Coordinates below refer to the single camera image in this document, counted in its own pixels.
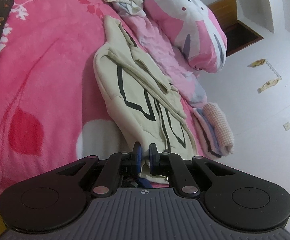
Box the beige zip hoodie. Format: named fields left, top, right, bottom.
left=93, top=15, right=198, bottom=184

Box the stack of folded clothes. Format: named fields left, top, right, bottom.
left=192, top=108, right=222, bottom=159

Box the light pink quilt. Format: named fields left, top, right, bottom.
left=108, top=3, right=207, bottom=108

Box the pink magenta floral bed blanket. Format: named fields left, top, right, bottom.
left=0, top=0, right=126, bottom=194

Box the large pink blue cartoon pillow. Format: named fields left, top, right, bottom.
left=143, top=0, right=227, bottom=73

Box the brown wooden door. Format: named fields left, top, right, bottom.
left=207, top=0, right=263, bottom=56

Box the wall hook rack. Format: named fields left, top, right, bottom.
left=265, top=60, right=282, bottom=80

